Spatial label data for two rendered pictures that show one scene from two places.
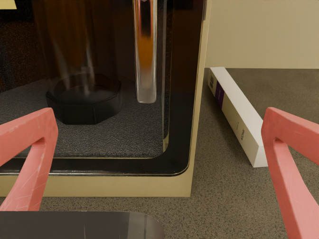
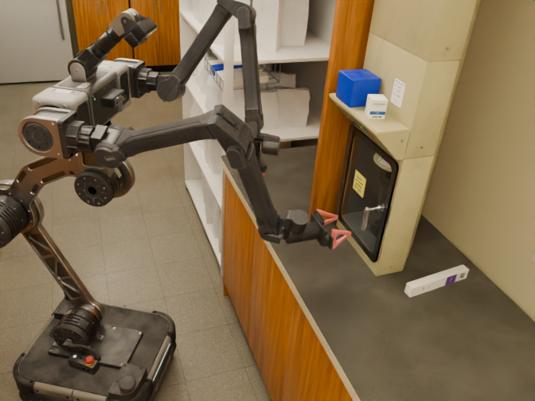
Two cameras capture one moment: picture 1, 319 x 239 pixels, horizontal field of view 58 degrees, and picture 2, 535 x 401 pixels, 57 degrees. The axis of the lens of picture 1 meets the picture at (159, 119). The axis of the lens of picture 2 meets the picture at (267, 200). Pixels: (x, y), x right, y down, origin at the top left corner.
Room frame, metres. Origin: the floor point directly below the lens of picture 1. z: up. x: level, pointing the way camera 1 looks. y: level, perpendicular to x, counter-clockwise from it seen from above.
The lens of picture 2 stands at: (-0.62, -1.16, 2.09)
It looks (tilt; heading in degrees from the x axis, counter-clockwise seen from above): 33 degrees down; 69
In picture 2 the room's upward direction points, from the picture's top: 4 degrees clockwise
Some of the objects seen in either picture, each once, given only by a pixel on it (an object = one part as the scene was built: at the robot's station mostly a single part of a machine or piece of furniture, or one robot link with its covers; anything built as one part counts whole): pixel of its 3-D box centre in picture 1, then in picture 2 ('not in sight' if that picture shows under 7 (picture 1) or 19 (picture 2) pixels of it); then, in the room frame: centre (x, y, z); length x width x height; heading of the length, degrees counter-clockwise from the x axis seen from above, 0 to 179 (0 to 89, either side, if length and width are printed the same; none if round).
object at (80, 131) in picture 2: not in sight; (81, 136); (-0.67, 0.22, 1.45); 0.09 x 0.08 x 0.12; 61
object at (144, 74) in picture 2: not in sight; (148, 80); (-0.42, 0.65, 1.45); 0.09 x 0.08 x 0.12; 61
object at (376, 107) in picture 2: not in sight; (376, 106); (0.19, 0.07, 1.54); 0.05 x 0.05 x 0.06; 76
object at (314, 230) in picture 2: not in sight; (310, 231); (-0.01, 0.00, 1.16); 0.10 x 0.07 x 0.07; 90
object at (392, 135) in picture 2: not in sight; (364, 124); (0.19, 0.12, 1.46); 0.32 x 0.11 x 0.10; 91
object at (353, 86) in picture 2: not in sight; (357, 87); (0.19, 0.19, 1.56); 0.10 x 0.10 x 0.09; 1
